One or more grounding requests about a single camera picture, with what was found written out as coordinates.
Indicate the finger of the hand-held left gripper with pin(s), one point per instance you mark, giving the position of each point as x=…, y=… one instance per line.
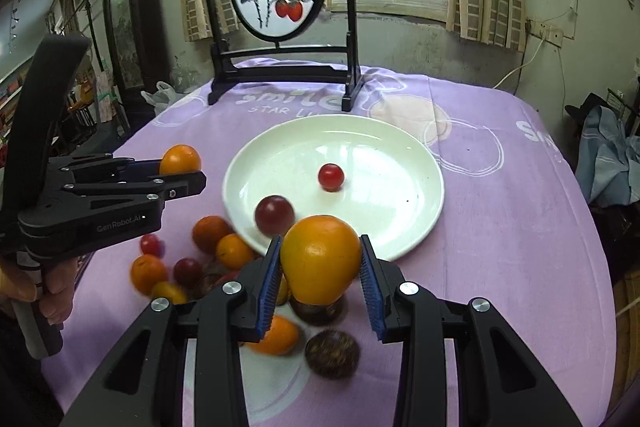
x=180, y=188
x=142, y=168

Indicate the yellow green tomato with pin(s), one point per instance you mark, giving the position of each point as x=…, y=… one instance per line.
x=169, y=293

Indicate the small dark red tomato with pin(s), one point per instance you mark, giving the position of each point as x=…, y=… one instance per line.
x=187, y=271

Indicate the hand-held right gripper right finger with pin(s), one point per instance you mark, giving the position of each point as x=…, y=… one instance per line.
x=372, y=294

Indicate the red cherry tomato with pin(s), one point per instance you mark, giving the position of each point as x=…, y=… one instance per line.
x=150, y=244
x=330, y=177

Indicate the person's left hand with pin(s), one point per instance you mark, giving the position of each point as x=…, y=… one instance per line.
x=55, y=292

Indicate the large orange mandarin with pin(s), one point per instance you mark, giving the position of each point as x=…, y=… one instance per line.
x=211, y=233

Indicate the orange round tomato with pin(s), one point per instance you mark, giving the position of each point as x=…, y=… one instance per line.
x=320, y=257
x=282, y=337

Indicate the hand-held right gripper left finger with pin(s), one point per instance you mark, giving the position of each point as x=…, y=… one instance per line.
x=266, y=289

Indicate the white plastic bag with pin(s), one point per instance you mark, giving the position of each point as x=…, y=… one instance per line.
x=162, y=94

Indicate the white wall socket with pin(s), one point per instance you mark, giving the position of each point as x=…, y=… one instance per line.
x=547, y=34

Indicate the dark wooden cabinet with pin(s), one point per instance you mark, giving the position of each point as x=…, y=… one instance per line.
x=130, y=32

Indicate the purple printed tablecloth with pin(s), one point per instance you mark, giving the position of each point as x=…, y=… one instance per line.
x=500, y=207

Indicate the cluttered goods shelf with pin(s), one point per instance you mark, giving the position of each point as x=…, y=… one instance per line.
x=92, y=97

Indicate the black hat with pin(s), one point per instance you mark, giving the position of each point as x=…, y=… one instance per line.
x=585, y=109

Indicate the small orange mandarin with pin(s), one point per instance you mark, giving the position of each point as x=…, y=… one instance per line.
x=180, y=157
x=235, y=252
x=148, y=274

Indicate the white round plate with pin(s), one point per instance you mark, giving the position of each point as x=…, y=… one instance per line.
x=370, y=212

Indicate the brown water chestnut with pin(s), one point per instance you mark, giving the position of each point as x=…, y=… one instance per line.
x=320, y=314
x=332, y=353
x=206, y=287

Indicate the blue grey clothing pile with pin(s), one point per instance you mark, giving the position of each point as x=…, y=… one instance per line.
x=605, y=157

